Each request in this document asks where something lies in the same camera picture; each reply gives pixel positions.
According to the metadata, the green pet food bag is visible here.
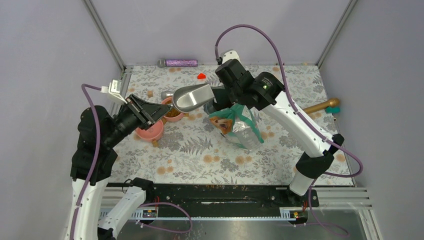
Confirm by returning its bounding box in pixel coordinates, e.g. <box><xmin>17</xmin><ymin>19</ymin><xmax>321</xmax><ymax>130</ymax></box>
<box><xmin>203</xmin><ymin>86</ymin><xmax>264</xmax><ymax>152</ymax></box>

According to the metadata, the silver toy microphone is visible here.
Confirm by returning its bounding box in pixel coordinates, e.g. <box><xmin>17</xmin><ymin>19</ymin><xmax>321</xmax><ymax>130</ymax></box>
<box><xmin>160</xmin><ymin>91</ymin><xmax>174</xmax><ymax>100</ymax></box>

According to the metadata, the brown pet food kibble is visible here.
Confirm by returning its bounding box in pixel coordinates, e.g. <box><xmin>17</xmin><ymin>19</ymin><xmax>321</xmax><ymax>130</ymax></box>
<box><xmin>165</xmin><ymin>108</ymin><xmax>181</xmax><ymax>118</ymax></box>

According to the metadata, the silver metal scoop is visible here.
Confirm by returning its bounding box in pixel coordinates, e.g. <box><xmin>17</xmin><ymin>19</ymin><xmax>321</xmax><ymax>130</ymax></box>
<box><xmin>172</xmin><ymin>83</ymin><xmax>215</xmax><ymax>113</ymax></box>

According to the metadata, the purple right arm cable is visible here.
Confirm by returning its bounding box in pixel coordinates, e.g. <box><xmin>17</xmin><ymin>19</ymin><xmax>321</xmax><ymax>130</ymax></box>
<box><xmin>214</xmin><ymin>23</ymin><xmax>364</xmax><ymax>237</ymax></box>

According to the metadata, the teal block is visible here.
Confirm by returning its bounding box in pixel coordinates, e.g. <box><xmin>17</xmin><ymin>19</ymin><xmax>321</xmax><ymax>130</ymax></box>
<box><xmin>325</xmin><ymin>106</ymin><xmax>341</xmax><ymax>114</ymax></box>

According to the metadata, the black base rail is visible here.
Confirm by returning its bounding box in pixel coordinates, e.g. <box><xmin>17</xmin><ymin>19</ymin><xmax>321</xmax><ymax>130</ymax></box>
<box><xmin>134</xmin><ymin>183</ymin><xmax>320</xmax><ymax>220</ymax></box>

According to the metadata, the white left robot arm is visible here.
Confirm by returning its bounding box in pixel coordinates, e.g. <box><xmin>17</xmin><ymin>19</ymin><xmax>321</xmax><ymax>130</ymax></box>
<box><xmin>65</xmin><ymin>94</ymin><xmax>172</xmax><ymax>240</ymax></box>

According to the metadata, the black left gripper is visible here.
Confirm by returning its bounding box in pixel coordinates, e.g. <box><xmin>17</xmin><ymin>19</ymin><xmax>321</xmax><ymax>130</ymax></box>
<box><xmin>105</xmin><ymin>92</ymin><xmax>174</xmax><ymax>146</ymax></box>

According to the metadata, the floral patterned table mat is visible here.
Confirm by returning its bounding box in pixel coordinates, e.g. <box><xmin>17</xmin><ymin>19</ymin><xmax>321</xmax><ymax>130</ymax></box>
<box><xmin>111</xmin><ymin>64</ymin><xmax>355</xmax><ymax>187</ymax></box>

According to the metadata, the purple glitter toy microphone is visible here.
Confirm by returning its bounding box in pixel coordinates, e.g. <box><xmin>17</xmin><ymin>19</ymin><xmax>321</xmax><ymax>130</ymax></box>
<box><xmin>157</xmin><ymin>58</ymin><xmax>199</xmax><ymax>68</ymax></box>

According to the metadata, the red house-shaped block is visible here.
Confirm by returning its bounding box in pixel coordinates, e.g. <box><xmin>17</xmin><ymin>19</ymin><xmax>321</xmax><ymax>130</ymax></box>
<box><xmin>197</xmin><ymin>73</ymin><xmax>207</xmax><ymax>80</ymax></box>

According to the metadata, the pink double pet bowl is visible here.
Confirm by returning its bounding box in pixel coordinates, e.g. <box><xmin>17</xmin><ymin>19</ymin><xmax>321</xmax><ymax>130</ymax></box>
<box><xmin>133</xmin><ymin>112</ymin><xmax>188</xmax><ymax>147</ymax></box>

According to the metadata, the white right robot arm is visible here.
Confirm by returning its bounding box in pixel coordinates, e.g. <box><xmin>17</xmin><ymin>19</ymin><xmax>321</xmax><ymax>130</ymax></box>
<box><xmin>215</xmin><ymin>59</ymin><xmax>344</xmax><ymax>206</ymax></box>

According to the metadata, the tan wooden cube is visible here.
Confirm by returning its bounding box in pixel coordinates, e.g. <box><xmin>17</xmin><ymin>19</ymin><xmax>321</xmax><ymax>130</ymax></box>
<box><xmin>147</xmin><ymin>90</ymin><xmax>154</xmax><ymax>98</ymax></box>

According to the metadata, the gold toy microphone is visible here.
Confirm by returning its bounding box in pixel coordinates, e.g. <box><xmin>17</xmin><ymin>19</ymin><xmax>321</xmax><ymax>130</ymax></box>
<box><xmin>303</xmin><ymin>97</ymin><xmax>341</xmax><ymax>114</ymax></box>

